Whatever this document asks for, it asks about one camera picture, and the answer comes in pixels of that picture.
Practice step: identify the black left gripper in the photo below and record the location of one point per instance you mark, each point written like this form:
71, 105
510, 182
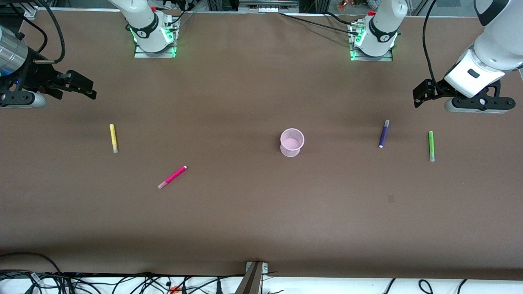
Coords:
435, 90

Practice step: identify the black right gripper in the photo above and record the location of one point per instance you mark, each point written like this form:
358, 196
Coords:
32, 76

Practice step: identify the purple marker pen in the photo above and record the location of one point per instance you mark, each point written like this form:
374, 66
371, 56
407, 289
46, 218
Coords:
384, 134

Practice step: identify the pink marker pen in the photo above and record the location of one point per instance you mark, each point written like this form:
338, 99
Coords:
172, 177

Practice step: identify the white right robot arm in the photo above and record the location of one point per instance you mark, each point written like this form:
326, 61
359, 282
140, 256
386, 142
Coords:
143, 20

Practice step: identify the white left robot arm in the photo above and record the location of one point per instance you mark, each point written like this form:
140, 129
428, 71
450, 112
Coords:
494, 45

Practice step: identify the translucent pink cup holder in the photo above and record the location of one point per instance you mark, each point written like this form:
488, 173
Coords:
292, 143

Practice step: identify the green marker pen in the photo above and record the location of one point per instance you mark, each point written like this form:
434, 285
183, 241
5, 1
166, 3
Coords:
431, 146

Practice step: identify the yellow marker pen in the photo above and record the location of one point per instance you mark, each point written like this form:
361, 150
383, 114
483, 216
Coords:
113, 139

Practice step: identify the white power strip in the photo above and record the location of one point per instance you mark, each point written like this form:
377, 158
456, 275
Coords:
267, 6

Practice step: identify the brown table cover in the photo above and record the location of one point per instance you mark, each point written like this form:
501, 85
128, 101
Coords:
261, 212

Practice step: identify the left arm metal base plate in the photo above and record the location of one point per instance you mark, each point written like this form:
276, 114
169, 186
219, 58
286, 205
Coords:
372, 58

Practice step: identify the aluminium frame profile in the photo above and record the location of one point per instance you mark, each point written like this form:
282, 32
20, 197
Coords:
30, 10

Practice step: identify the metal bracket with post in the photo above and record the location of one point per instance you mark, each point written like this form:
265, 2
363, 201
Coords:
254, 279

